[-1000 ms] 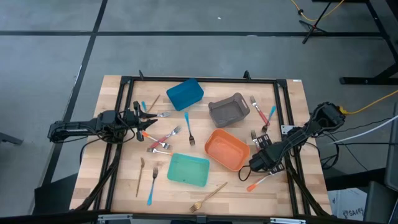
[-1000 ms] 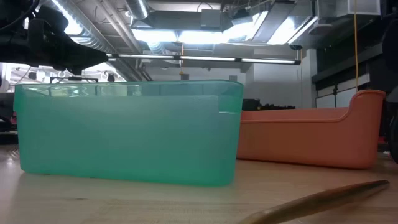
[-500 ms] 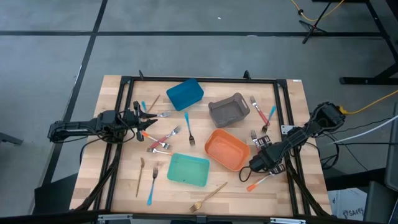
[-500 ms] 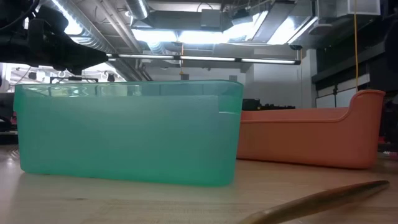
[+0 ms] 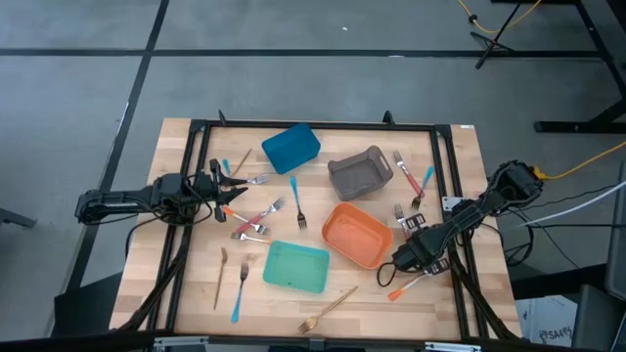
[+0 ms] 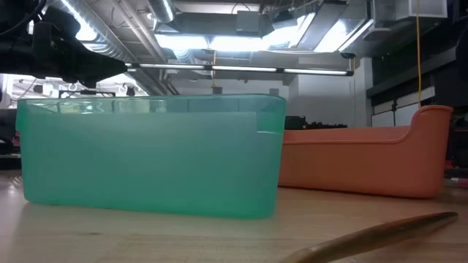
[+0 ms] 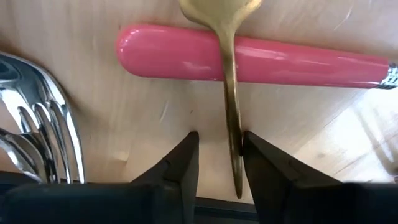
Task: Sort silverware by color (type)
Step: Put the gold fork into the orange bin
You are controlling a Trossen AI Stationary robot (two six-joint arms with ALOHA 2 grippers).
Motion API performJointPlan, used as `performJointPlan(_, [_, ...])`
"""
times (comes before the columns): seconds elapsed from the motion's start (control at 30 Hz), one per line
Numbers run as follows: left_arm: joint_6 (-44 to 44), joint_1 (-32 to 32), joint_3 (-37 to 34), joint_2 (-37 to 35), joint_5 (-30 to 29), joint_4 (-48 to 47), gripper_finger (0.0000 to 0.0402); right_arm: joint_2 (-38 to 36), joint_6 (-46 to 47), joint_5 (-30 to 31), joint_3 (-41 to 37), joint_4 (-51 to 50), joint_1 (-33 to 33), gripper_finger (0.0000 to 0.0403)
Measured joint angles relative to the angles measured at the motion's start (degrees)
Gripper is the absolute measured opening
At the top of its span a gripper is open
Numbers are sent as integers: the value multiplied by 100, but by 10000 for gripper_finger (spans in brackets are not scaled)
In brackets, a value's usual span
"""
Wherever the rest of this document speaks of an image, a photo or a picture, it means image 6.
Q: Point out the narrow silver ventilation duct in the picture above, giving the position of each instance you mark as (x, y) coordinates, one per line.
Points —
(161, 9)

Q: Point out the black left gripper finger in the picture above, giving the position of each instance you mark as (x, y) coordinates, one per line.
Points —
(106, 67)

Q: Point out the green translucent plastic bin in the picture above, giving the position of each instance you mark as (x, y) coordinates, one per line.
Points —
(146, 164)

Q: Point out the orange plastic bin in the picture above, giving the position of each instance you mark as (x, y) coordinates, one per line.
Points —
(365, 164)

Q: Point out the long ceiling light bar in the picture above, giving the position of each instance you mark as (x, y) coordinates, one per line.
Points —
(241, 68)

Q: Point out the grey ceiling unit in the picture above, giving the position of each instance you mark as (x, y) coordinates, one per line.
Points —
(248, 22)

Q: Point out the wide silver ventilation duct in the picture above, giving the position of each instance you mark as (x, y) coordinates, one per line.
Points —
(106, 40)

